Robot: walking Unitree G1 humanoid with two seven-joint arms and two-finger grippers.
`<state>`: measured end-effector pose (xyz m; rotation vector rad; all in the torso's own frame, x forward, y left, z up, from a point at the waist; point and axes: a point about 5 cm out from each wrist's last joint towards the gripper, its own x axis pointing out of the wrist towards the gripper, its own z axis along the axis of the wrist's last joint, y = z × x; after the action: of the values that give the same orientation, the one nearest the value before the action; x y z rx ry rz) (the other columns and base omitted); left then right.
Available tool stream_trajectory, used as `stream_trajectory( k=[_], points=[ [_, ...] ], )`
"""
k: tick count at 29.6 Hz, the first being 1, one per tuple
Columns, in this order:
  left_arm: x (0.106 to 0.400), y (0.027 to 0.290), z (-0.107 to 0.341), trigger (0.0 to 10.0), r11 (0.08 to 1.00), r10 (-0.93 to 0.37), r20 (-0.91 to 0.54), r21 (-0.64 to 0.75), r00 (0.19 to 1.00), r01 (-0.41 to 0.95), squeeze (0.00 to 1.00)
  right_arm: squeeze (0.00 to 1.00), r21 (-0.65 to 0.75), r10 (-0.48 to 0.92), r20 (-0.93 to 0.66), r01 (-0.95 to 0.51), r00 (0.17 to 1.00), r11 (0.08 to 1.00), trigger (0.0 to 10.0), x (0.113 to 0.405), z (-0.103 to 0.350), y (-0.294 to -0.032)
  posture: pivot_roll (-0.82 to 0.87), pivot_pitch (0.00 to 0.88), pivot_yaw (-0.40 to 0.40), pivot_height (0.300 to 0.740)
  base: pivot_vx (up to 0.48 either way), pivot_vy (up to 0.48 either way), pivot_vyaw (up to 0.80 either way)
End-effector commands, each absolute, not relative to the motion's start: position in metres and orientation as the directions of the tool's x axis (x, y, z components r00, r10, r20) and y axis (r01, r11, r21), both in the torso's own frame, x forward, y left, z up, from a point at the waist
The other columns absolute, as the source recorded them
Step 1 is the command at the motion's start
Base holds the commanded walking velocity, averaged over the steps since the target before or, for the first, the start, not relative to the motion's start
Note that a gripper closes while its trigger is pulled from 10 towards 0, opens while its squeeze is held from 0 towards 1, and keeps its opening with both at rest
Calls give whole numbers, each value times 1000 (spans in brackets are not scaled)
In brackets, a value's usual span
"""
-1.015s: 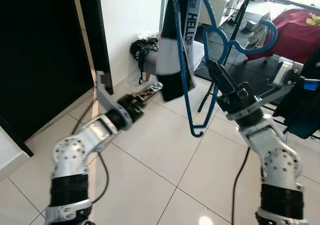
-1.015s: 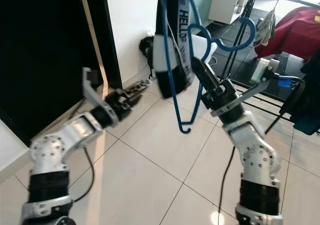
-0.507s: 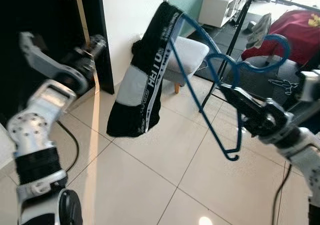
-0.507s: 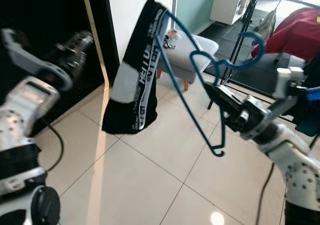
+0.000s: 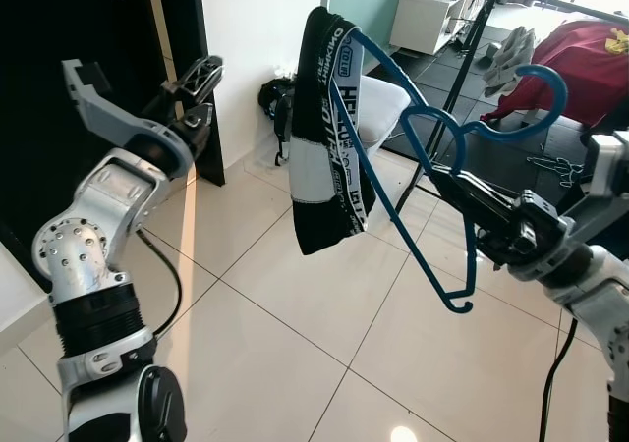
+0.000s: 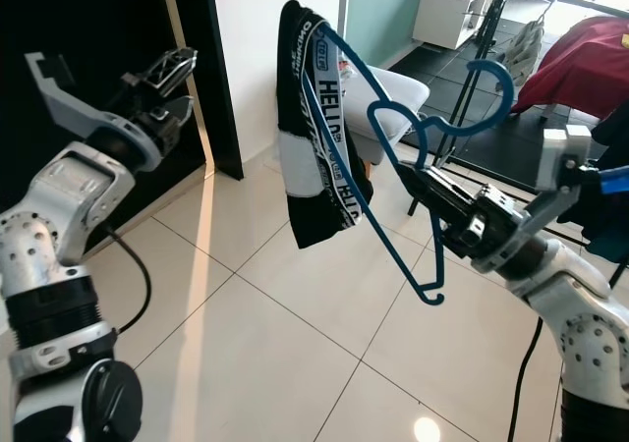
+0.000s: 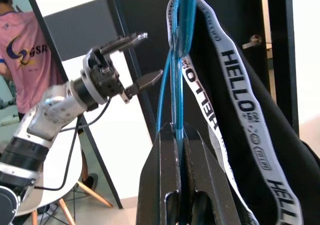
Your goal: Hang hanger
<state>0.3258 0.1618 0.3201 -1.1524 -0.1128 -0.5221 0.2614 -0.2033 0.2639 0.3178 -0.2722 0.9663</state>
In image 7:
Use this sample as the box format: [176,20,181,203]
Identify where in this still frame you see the white chair wooden legs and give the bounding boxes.
[11,132,115,225]

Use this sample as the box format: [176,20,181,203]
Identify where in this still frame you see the black door with frame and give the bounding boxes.
[103,0,301,141]

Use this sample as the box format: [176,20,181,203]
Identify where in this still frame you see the dark shorts lettered grey waistband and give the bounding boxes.
[166,0,320,225]

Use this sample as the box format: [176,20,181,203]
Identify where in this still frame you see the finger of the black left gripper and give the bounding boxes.
[99,32,149,58]
[123,69,164,104]

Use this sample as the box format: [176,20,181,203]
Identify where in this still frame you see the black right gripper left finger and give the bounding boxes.
[136,121,182,225]

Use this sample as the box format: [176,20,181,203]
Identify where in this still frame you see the person in pink shirt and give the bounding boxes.
[0,0,100,190]

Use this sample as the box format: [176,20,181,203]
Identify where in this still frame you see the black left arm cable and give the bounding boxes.
[33,96,113,192]

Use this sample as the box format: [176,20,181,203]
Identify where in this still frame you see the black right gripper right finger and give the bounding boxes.
[183,123,243,225]

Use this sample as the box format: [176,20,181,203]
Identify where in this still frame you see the black slanted frame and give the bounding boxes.
[21,0,162,210]

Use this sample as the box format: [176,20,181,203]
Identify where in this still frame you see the silver door handle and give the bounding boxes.
[241,34,263,50]

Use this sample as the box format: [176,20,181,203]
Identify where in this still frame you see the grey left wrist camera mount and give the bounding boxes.
[80,46,134,106]

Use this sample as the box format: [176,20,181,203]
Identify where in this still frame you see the blue plastic clothes hanger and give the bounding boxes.
[155,0,200,211]

